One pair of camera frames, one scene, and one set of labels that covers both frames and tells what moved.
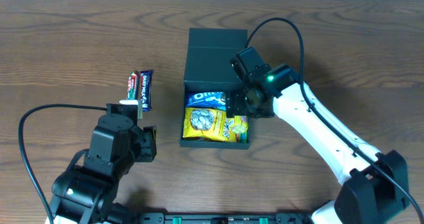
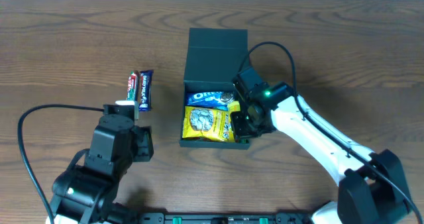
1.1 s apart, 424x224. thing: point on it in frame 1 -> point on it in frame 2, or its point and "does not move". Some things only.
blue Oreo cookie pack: [215, 99] does not move
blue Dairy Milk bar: [146, 89] does not move
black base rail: [281, 218] does not move
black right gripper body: [234, 105] -> [239, 128]
